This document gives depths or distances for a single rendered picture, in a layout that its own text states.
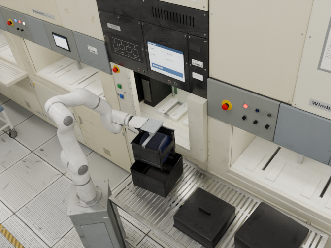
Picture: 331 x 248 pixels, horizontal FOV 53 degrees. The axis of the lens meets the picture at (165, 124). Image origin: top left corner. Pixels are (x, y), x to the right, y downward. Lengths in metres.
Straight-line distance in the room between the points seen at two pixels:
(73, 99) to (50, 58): 2.00
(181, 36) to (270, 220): 1.13
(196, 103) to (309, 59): 0.73
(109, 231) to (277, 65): 1.66
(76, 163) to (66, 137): 0.19
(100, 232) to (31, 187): 1.38
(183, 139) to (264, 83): 0.98
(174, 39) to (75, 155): 0.91
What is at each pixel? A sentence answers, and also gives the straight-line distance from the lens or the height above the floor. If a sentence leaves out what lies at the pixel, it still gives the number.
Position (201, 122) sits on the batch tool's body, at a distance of 2.11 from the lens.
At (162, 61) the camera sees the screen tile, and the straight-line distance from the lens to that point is 2.12.
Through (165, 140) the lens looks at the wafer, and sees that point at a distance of 2.15.
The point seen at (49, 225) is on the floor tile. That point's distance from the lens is 3.39.
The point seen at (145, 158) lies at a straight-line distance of 2.16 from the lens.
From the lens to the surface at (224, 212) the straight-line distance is 2.13.
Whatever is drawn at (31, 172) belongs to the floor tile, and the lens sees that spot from 3.91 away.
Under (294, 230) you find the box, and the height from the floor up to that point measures 1.01.
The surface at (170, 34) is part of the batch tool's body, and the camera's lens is 1.97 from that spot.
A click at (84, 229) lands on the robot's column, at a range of 2.55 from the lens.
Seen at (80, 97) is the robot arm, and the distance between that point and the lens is 1.92.
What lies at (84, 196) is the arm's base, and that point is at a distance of 2.36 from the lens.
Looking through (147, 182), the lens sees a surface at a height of 0.86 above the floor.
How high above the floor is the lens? 2.63
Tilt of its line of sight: 41 degrees down
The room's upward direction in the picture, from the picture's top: 6 degrees counter-clockwise
